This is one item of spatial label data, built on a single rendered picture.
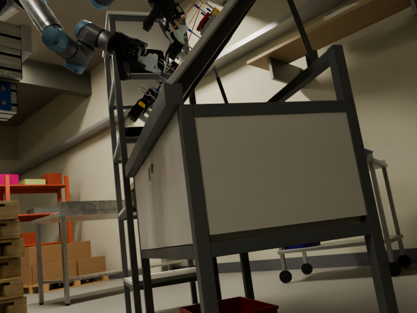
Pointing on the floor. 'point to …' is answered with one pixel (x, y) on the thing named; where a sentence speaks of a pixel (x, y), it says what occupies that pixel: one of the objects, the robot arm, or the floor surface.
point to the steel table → (87, 210)
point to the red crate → (236, 306)
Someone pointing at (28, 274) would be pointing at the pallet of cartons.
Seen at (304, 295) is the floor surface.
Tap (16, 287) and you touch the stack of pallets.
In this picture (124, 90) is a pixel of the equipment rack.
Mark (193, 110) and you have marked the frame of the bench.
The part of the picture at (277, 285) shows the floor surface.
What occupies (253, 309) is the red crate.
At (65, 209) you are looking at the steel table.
